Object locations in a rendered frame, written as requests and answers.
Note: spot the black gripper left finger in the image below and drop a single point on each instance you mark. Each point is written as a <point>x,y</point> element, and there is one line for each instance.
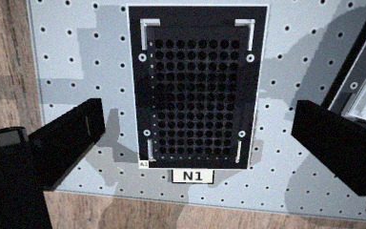
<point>52,151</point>

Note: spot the black well plate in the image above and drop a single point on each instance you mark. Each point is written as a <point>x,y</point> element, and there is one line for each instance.
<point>196,76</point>

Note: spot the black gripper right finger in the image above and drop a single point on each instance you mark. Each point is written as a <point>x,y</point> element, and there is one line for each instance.
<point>337,142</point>

